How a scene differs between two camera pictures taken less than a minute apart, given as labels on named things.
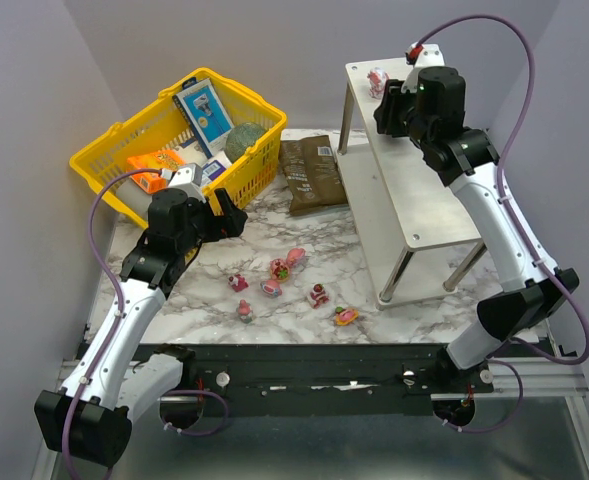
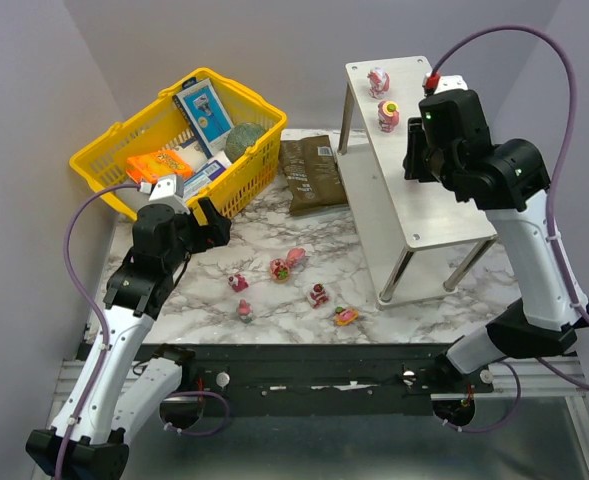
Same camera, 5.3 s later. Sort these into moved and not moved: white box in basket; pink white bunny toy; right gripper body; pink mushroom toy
Moved: right gripper body
Not moved: pink white bunny toy; white box in basket; pink mushroom toy
